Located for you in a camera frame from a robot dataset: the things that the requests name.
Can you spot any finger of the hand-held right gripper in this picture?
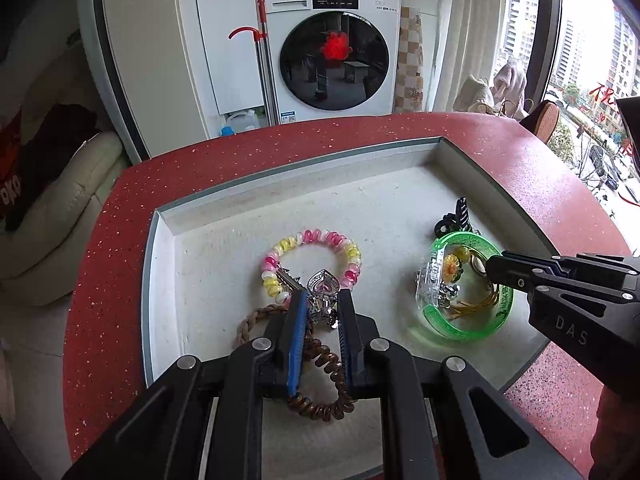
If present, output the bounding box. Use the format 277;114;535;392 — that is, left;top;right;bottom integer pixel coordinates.
485;255;540;292
501;250;569;277

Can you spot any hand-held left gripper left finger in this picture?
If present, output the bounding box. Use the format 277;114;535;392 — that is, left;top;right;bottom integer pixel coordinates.
62;290;308;480

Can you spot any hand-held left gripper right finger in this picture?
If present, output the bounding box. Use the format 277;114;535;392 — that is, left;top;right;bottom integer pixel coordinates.
336;290;583;480

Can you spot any brown spiral hair tie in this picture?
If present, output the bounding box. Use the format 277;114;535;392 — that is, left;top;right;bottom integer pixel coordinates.
286;320;357;420

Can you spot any small silver charm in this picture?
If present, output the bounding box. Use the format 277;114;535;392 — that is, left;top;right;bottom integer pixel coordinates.
307;302;343;333

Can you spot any yellow flower cord necklace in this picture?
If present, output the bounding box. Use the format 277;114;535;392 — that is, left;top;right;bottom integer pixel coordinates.
440;245;506;321

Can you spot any silver heart charm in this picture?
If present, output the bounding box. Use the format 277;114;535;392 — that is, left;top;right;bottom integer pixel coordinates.
306;269;341;306

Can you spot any black claw hair clip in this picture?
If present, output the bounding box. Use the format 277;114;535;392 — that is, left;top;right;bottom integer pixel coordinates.
432;197;476;236

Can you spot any clear plastic hair clip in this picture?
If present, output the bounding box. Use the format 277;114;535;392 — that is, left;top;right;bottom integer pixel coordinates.
415;252;453;311

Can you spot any green translucent bangle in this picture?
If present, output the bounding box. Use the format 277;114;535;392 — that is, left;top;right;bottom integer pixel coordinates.
416;232;515;342

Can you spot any pink yellow spiral hair tie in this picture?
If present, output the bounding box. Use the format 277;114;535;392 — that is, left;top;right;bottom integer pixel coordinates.
260;228;362;306

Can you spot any grey jewelry tray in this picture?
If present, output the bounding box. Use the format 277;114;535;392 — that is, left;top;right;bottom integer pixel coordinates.
141;136;563;480

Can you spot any brown chair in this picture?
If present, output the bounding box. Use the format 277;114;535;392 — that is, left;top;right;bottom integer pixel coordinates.
520;101;560;143

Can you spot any white towel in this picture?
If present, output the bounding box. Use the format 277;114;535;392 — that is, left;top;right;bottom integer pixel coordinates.
492;60;530;118

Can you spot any red window sticker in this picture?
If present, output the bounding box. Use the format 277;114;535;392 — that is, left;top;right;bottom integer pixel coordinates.
587;80;640;111

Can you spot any clear plastic jug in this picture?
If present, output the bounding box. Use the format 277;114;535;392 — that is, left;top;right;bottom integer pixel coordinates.
219;109;261;138

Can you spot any white curtain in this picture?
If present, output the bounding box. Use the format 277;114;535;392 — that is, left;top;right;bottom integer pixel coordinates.
425;0;508;113

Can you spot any cream sofa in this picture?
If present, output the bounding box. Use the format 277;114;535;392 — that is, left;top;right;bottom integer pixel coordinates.
0;130;133;308

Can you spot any dark clothes pile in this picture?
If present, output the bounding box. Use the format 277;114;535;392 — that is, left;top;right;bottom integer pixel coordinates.
5;104;101;231

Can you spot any white cabinet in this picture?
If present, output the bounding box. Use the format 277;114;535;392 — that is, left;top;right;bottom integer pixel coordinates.
102;0;273;158

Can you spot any red printed cloth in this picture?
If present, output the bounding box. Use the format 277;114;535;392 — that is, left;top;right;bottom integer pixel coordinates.
0;110;23;206

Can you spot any braided beige bracelet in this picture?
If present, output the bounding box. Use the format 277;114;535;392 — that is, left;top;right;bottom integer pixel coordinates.
236;302;292;346

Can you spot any red-handled mop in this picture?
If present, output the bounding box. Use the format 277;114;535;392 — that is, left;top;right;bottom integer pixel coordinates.
229;0;281;126

